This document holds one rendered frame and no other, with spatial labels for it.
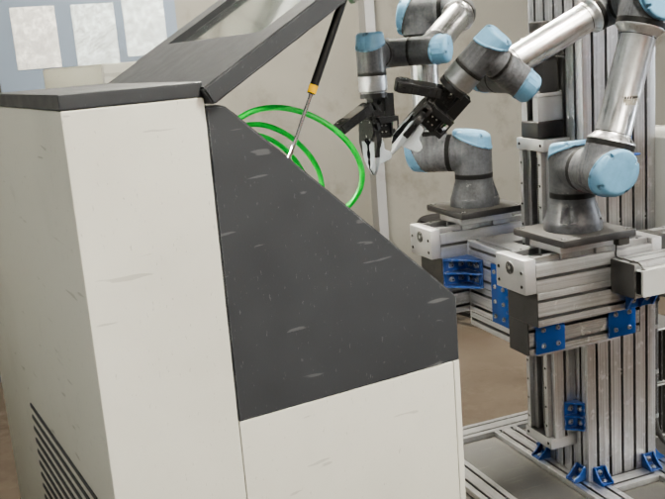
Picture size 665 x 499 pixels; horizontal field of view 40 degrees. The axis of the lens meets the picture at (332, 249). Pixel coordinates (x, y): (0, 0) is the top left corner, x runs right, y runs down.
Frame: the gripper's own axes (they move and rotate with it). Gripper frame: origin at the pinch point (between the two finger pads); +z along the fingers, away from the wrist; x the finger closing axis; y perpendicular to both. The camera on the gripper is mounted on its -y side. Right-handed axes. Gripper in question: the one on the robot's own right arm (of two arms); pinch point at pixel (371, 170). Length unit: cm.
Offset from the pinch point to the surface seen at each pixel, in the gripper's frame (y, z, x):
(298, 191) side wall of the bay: -39, -3, -34
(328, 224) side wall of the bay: -32.8, 4.7, -34.4
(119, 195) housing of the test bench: -77, -8, -34
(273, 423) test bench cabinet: -50, 46, -34
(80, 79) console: -58, -29, 59
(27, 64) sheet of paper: -30, -36, 266
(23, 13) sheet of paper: -29, -60, 266
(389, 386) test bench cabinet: -20, 45, -34
